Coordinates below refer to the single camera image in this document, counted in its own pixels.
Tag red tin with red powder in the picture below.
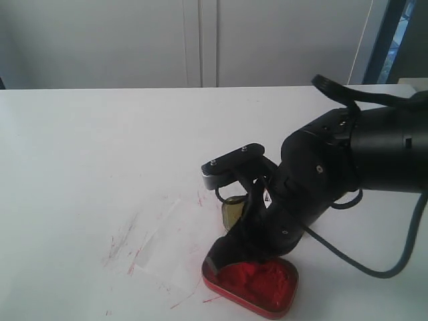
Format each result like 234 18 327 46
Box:
201 258 299 320

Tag dark window frame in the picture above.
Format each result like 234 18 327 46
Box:
362 0 417 84

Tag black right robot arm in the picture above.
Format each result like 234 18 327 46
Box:
201 83 427 279

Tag white cabinet doors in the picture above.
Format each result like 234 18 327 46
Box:
1 1 388 89

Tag gold tin lid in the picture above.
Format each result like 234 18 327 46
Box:
221 195 247 232

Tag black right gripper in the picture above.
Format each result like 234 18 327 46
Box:
204 187 304 275

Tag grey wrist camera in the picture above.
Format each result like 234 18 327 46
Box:
201 143 278 192

